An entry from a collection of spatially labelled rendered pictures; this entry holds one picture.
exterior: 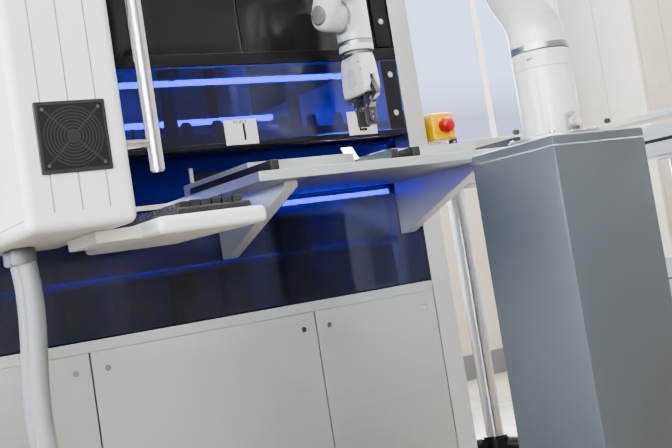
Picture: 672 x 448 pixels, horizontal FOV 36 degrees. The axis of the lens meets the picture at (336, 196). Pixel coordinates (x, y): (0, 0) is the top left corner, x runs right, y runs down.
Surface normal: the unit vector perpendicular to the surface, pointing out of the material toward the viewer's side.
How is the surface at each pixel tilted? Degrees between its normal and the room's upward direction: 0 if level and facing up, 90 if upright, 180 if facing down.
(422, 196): 90
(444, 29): 90
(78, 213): 90
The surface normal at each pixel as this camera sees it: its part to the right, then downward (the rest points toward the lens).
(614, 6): -0.85, 0.10
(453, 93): 0.51, -0.14
